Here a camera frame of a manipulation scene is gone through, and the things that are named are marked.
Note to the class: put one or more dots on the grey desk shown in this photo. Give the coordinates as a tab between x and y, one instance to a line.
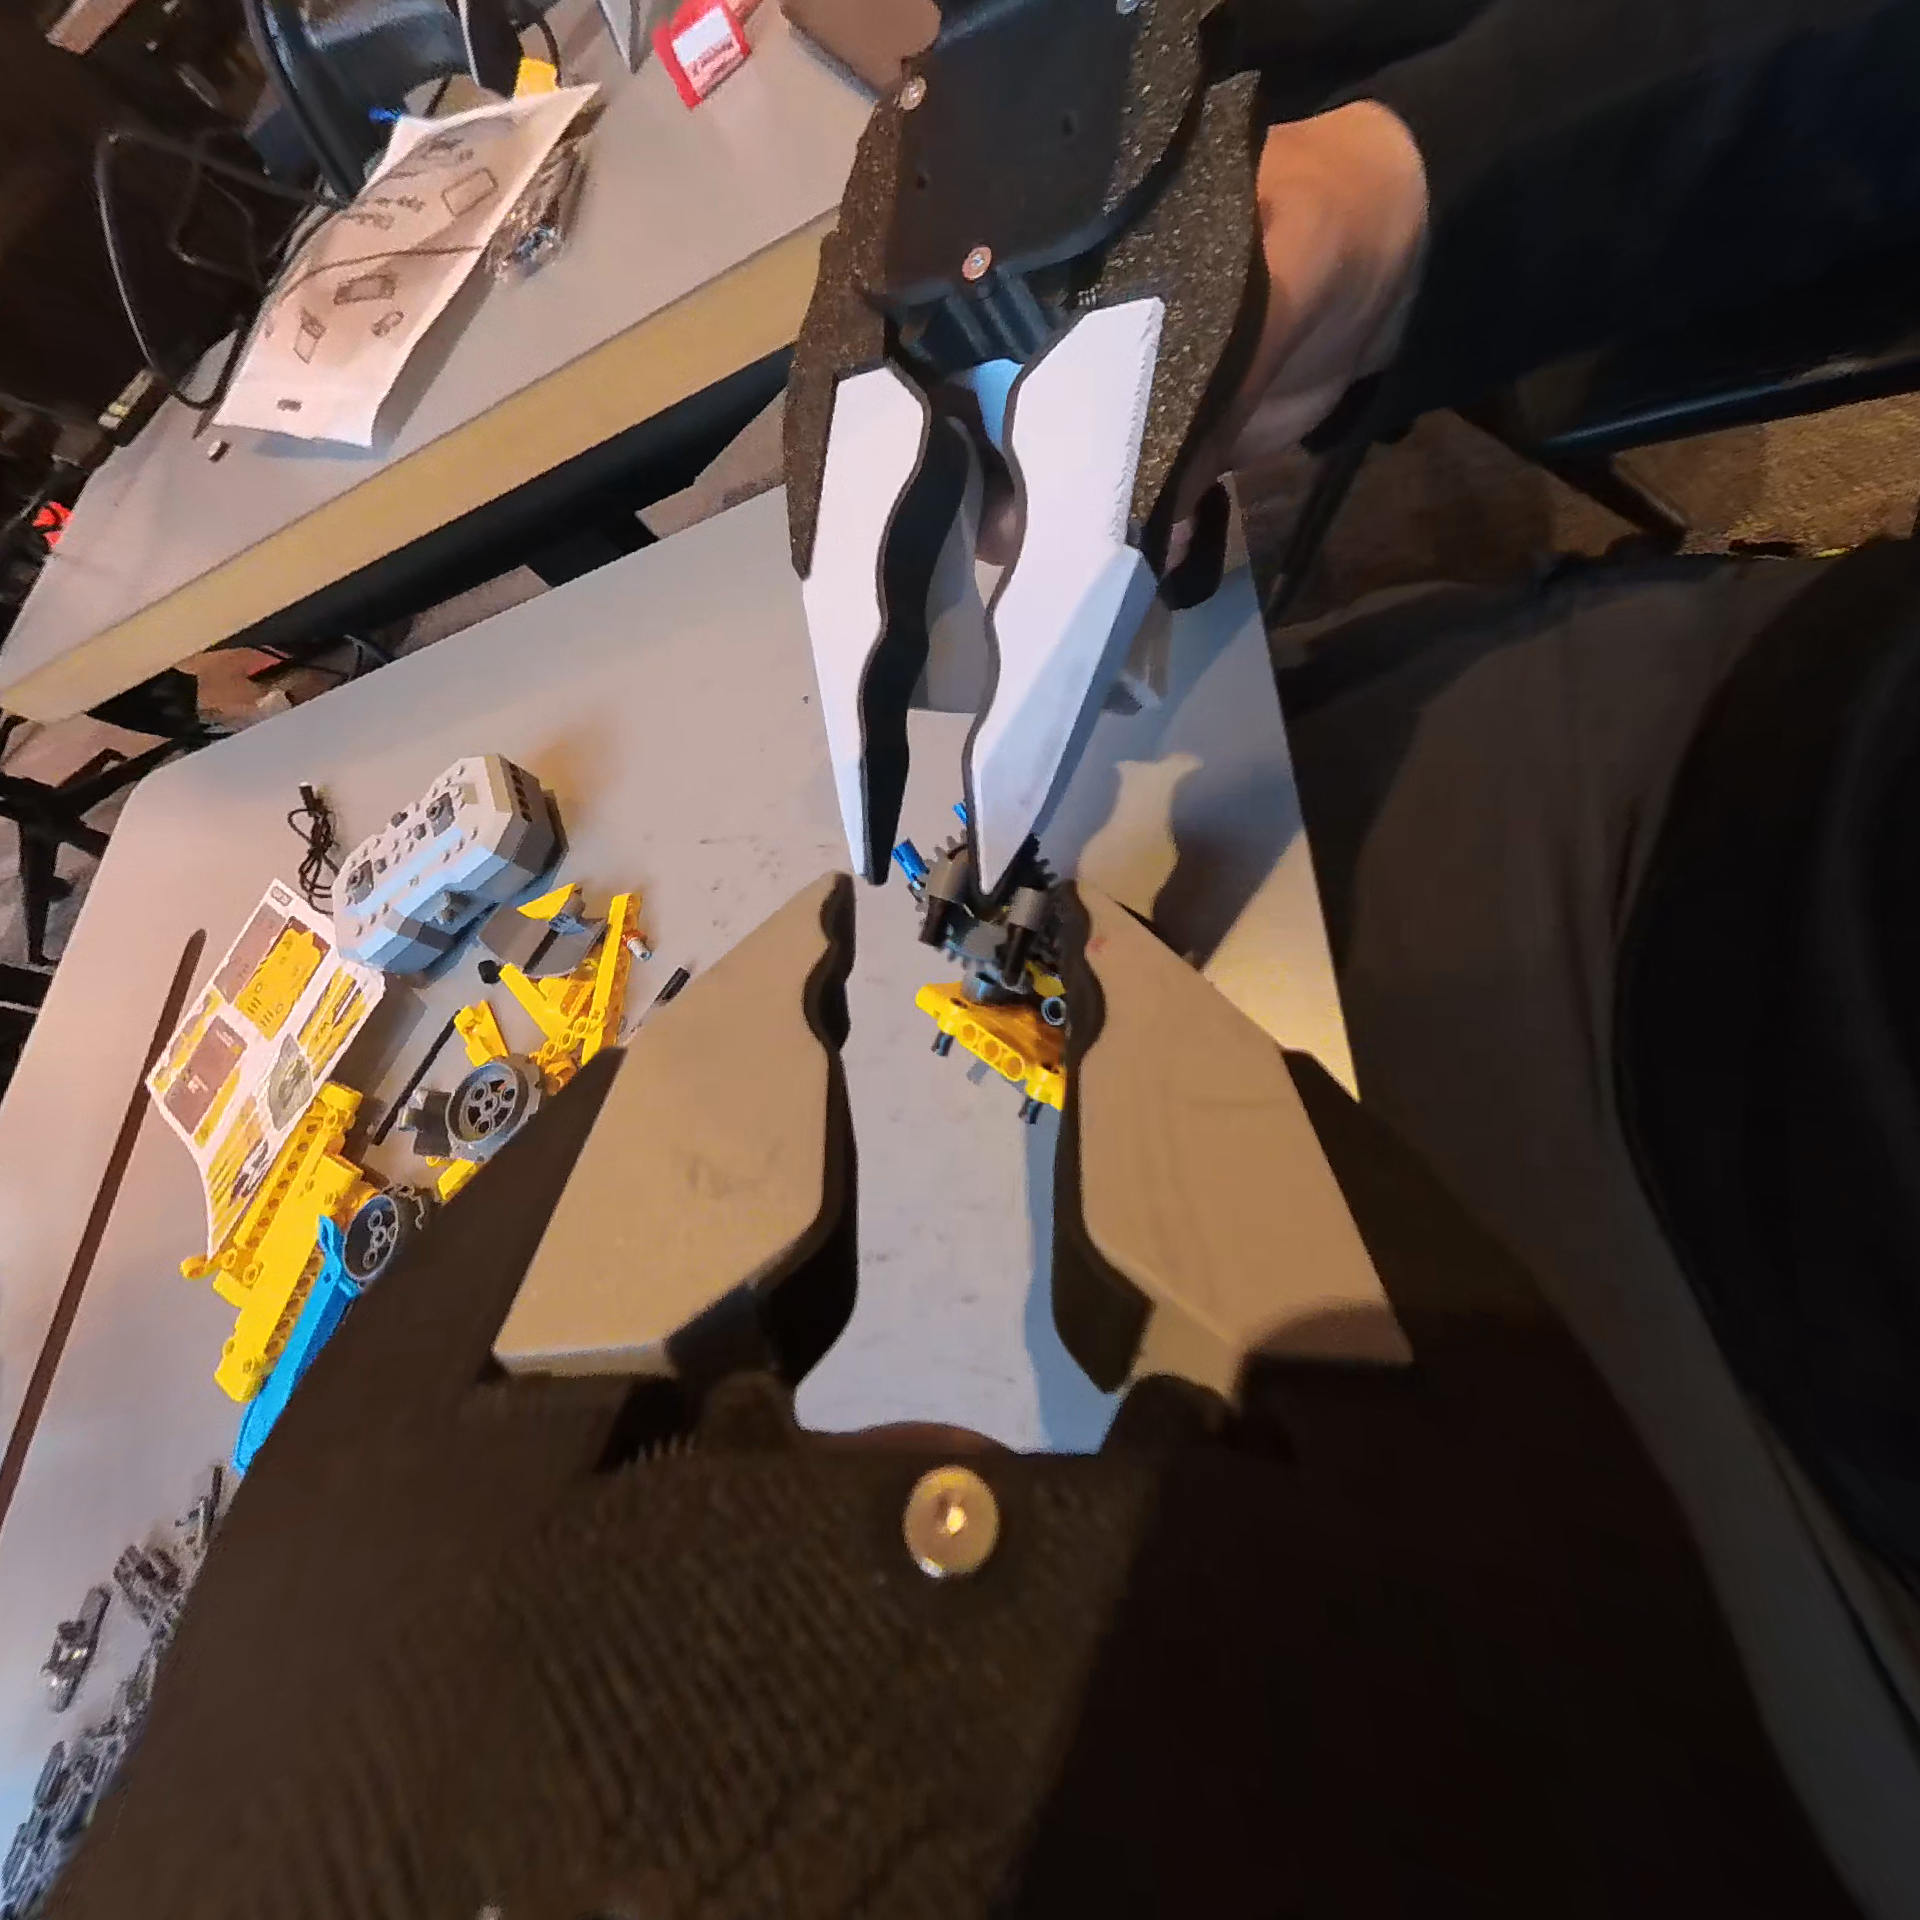
704	780

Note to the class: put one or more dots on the red box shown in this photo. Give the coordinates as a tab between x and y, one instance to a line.
704	54

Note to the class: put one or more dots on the large yellow brick assembly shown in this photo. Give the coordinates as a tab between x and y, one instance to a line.
284	1185

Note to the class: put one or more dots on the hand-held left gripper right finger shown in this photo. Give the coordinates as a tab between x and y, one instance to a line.
1214	1185

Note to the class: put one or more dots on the blue curved brick piece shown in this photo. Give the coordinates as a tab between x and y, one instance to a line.
292	1350

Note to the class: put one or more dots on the long black strip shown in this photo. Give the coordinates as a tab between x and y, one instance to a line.
102	1215

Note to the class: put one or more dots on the person's right hand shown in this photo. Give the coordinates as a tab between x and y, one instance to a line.
1336	254

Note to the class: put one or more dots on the yellow black toy wheel assembly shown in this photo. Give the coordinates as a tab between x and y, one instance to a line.
990	1037

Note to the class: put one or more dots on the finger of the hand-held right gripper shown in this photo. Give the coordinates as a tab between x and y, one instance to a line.
856	571
1072	541

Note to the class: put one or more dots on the grey curved panel piece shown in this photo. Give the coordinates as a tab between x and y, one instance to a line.
562	931

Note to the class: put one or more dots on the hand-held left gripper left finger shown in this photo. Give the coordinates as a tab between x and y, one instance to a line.
704	1142

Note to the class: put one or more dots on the person's right forearm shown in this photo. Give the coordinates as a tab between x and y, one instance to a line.
1650	181

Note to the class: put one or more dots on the black axle rod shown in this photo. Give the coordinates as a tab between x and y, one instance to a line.
416	1085

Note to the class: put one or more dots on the white instruction booklet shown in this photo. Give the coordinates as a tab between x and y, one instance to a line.
376	254

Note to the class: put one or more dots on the grey toy battery box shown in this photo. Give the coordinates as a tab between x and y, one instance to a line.
450	855

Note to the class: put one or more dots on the colourful instruction booklet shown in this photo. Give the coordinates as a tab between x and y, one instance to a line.
255	1037

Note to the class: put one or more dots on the grey toy wheel hub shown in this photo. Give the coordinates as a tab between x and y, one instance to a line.
377	1237
494	1108

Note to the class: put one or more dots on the grey toy gear assembly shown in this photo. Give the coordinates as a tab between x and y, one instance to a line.
975	916

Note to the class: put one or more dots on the pile of yellow beams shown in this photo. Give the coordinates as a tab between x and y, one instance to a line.
579	1004

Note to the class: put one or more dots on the beige wood-edged table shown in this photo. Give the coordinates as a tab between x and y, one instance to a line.
600	300

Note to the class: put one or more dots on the pile of small black bricks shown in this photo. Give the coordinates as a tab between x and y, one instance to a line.
82	1651

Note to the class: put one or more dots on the person's dark trousers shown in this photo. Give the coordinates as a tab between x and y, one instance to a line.
1499	902

